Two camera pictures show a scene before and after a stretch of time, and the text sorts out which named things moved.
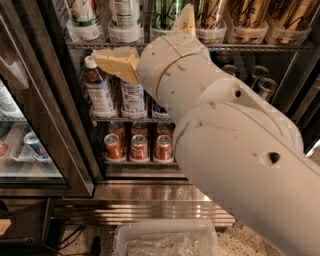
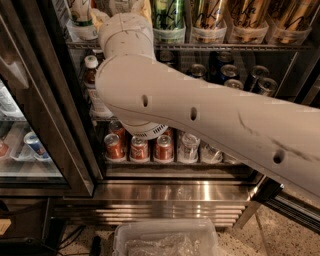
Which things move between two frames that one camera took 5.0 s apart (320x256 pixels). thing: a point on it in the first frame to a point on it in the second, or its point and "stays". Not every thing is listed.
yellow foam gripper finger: [185, 21] to [146, 10]
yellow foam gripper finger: [120, 61] to [97, 20]
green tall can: [164, 13] stays
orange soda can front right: [163, 148] stays
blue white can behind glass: [37, 148] stays
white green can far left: [84, 24] stays
